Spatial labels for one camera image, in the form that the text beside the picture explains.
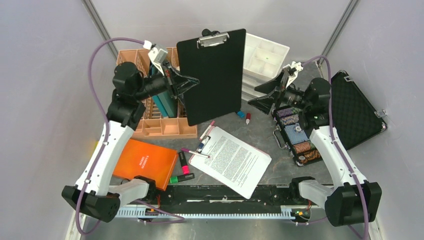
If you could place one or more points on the blue cap white marker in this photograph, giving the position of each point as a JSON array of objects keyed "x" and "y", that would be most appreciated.
[{"x": 202, "y": 144}]

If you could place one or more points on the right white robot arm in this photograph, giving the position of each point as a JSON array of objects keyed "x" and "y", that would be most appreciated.
[{"x": 353, "y": 199}]

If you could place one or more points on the green highlighter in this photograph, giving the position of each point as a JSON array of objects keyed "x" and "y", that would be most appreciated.
[{"x": 181, "y": 178}]

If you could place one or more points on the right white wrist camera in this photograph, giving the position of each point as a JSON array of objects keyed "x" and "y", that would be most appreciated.
[{"x": 290, "y": 73}]

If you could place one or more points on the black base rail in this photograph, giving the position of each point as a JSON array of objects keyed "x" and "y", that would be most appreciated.
[{"x": 220, "y": 199}]

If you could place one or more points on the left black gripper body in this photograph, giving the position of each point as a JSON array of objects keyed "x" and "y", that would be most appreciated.
[{"x": 167, "y": 84}]

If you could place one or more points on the blue highlighter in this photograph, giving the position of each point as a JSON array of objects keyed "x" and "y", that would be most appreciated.
[{"x": 241, "y": 114}]

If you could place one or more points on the magenta marker pen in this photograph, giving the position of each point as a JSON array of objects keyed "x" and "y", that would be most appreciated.
[{"x": 194, "y": 153}]

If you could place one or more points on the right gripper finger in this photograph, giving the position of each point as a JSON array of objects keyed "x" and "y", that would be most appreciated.
[
  {"x": 269, "y": 86},
  {"x": 267, "y": 103}
]

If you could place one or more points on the green file folder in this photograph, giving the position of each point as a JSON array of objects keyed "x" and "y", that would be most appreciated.
[{"x": 169, "y": 105}]

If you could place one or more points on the black microphone on tripod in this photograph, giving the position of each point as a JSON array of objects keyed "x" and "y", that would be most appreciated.
[{"x": 206, "y": 32}]

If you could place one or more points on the printed white paper sheet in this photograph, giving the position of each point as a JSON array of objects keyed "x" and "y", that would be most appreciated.
[{"x": 232, "y": 162}]

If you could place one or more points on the peach plastic file organizer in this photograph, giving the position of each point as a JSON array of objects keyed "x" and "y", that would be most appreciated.
[{"x": 152, "y": 125}]

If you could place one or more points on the orange book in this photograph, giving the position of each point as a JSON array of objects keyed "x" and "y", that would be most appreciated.
[{"x": 147, "y": 160}]

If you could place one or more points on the black clipboard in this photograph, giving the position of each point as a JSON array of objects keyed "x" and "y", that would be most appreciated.
[{"x": 217, "y": 61}]

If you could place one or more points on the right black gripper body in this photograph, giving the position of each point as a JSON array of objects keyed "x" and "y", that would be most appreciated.
[{"x": 283, "y": 90}]

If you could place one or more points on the pink white marker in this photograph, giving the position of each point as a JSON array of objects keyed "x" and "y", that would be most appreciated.
[{"x": 206, "y": 130}]

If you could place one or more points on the white plastic drawer unit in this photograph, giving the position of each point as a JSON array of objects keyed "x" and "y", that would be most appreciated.
[{"x": 263, "y": 61}]

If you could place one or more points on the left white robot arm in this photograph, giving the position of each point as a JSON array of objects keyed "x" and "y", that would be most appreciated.
[{"x": 92, "y": 193}]

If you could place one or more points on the teal notebook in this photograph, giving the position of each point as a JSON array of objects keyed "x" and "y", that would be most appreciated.
[{"x": 152, "y": 71}]

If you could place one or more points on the black open carrying case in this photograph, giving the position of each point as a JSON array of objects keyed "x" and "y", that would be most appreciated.
[{"x": 354, "y": 118}]

